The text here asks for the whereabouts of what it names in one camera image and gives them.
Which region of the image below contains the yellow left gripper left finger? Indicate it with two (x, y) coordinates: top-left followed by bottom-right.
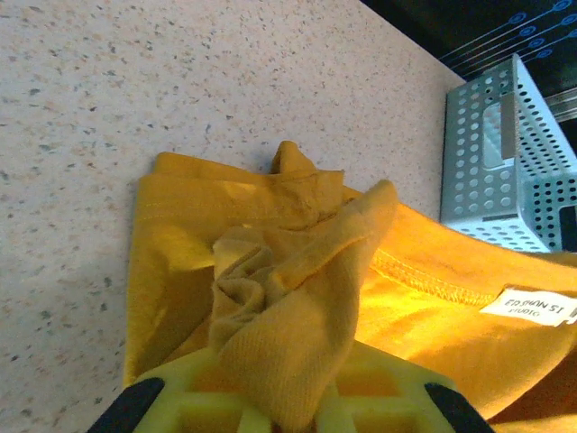
(87, 349), (289, 433)

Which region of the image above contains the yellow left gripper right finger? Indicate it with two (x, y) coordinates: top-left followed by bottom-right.
(310, 342), (495, 433)

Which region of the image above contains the yellow t-shirt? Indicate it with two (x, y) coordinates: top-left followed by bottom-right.
(124, 140), (577, 433)

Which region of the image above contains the grey perforated plastic basket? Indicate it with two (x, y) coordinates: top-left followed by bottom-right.
(439, 53), (577, 253)

